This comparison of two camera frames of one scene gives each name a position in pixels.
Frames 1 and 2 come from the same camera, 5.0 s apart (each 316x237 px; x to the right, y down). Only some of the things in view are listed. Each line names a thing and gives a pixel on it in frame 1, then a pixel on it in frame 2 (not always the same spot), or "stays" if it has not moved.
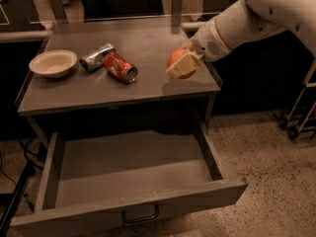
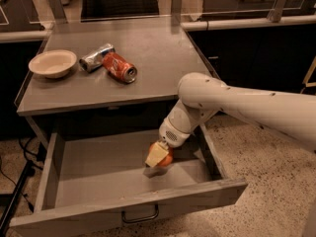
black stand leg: [28, 171] stays
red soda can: [120, 67] stays
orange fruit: [176, 55] -> [168, 158]
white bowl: [53, 63] stays
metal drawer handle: [141, 218] stays
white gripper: [207, 43] -> [172, 133]
